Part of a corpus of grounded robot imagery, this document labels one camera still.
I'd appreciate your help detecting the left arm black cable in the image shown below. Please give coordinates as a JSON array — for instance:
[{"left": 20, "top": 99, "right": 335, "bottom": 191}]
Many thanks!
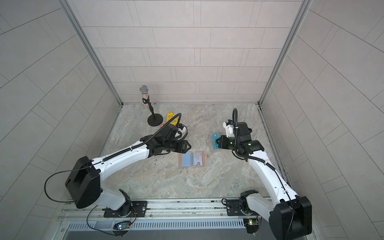
[{"left": 44, "top": 112, "right": 183, "bottom": 204}]

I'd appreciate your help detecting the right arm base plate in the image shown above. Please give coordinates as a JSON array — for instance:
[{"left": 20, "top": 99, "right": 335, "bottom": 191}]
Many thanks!
[{"left": 222, "top": 199, "right": 260, "bottom": 217}]

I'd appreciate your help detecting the teal credit card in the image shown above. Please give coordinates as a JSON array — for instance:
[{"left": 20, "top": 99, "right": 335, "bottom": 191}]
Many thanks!
[{"left": 212, "top": 133, "right": 219, "bottom": 151}]

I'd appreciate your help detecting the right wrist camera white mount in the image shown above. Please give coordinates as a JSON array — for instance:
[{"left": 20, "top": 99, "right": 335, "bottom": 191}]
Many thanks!
[{"left": 223, "top": 120, "right": 235, "bottom": 138}]

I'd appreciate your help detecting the left green circuit board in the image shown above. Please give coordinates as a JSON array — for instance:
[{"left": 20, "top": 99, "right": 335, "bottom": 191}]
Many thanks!
[{"left": 113, "top": 221, "right": 131, "bottom": 231}]

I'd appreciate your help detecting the aluminium mounting rail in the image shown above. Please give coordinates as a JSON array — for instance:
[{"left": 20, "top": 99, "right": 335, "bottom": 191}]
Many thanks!
[{"left": 56, "top": 196, "right": 310, "bottom": 222}]

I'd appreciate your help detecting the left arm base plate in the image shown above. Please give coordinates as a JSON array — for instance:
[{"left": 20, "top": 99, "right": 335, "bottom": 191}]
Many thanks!
[{"left": 103, "top": 201, "right": 148, "bottom": 218}]

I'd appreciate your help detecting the white credit card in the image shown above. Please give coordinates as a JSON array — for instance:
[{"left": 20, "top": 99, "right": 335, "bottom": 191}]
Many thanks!
[{"left": 193, "top": 152, "right": 204, "bottom": 167}]

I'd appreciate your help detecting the microphone on black stand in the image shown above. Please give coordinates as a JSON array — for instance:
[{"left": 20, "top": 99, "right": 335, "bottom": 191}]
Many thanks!
[{"left": 140, "top": 85, "right": 163, "bottom": 127}]

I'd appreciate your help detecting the right circuit board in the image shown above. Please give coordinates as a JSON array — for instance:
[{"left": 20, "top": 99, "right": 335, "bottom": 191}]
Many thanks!
[{"left": 243, "top": 218, "right": 260, "bottom": 234}]

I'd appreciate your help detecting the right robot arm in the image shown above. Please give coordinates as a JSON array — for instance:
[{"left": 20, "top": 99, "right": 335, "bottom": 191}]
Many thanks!
[{"left": 216, "top": 120, "right": 312, "bottom": 240}]

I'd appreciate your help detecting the yellow triangular plastic block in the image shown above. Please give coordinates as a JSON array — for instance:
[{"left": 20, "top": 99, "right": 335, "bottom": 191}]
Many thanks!
[{"left": 167, "top": 113, "right": 180, "bottom": 127}]

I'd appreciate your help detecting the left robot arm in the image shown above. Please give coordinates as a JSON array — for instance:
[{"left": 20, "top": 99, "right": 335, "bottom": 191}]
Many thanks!
[{"left": 65, "top": 124, "right": 191, "bottom": 217}]

